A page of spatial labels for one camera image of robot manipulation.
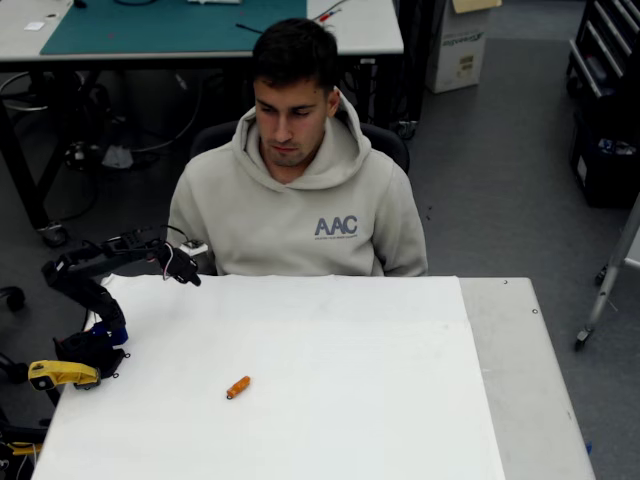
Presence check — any orange food piece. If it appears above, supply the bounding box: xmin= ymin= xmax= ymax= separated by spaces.
xmin=226 ymin=375 xmax=252 ymax=400

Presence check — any person in beige hoodie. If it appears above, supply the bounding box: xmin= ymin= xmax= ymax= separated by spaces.
xmin=167 ymin=18 xmax=430 ymax=278

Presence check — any white object on floor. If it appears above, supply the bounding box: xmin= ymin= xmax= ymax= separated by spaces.
xmin=101 ymin=144 xmax=134 ymax=169

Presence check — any black office chair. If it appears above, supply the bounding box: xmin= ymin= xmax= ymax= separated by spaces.
xmin=188 ymin=119 xmax=411 ymax=176

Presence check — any white paper sheet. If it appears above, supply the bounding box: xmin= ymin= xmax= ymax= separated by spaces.
xmin=30 ymin=274 xmax=506 ymax=480

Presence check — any yellow clamp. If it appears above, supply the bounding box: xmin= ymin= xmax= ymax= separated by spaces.
xmin=27 ymin=359 xmax=102 ymax=392

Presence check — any black chair caster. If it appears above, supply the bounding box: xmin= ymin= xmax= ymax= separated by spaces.
xmin=0 ymin=285 xmax=26 ymax=312

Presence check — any green cutting mat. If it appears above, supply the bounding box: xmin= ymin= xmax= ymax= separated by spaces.
xmin=39 ymin=0 xmax=308 ymax=56

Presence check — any red pen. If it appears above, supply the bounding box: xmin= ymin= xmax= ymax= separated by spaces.
xmin=306 ymin=6 xmax=344 ymax=24

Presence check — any white cardboard box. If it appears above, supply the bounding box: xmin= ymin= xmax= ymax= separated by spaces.
xmin=425 ymin=0 xmax=489 ymax=95

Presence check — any manila folder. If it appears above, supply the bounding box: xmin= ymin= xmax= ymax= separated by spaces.
xmin=451 ymin=0 xmax=503 ymax=14

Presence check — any grey metal stand leg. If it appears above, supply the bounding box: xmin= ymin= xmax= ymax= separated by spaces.
xmin=574 ymin=194 xmax=640 ymax=352

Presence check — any black bin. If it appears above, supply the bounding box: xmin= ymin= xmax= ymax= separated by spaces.
xmin=569 ymin=99 xmax=640 ymax=209

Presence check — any black drawer cabinet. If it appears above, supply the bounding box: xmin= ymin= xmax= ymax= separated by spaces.
xmin=566 ymin=0 xmax=640 ymax=101

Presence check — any white red servo wire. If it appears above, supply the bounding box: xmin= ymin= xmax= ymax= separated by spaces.
xmin=161 ymin=241 xmax=177 ymax=282

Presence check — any chrome stool ring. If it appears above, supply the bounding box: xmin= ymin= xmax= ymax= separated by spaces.
xmin=0 ymin=71 xmax=51 ymax=112

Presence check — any grey workbench with black frame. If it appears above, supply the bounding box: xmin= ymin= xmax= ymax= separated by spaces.
xmin=0 ymin=0 xmax=405 ymax=249

